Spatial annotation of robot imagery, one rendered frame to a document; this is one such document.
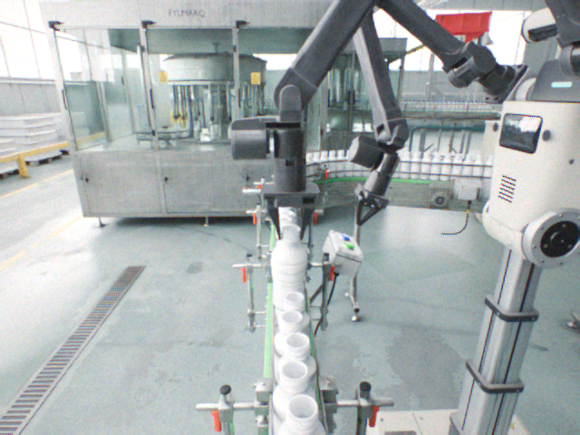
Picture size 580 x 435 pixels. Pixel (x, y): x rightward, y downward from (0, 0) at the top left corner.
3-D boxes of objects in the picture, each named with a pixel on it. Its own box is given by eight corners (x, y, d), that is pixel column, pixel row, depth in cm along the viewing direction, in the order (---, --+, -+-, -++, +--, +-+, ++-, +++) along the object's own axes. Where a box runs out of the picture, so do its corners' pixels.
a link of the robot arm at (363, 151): (410, 127, 88) (391, 137, 96) (369, 110, 85) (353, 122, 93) (400, 171, 86) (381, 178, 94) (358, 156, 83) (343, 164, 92)
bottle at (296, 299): (308, 381, 67) (310, 306, 61) (277, 380, 67) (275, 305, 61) (308, 358, 72) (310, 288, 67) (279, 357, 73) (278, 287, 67)
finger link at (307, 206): (314, 246, 64) (315, 196, 60) (275, 246, 63) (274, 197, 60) (311, 231, 70) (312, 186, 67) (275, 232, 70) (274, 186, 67)
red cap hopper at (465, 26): (416, 173, 695) (435, 14, 601) (414, 166, 760) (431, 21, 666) (467, 176, 671) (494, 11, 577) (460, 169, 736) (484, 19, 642)
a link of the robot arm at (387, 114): (372, -27, 87) (352, 3, 98) (352, -25, 86) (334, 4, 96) (417, 139, 87) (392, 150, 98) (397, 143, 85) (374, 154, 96)
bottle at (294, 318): (285, 411, 60) (284, 332, 55) (269, 388, 65) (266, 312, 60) (314, 398, 63) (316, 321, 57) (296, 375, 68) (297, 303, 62)
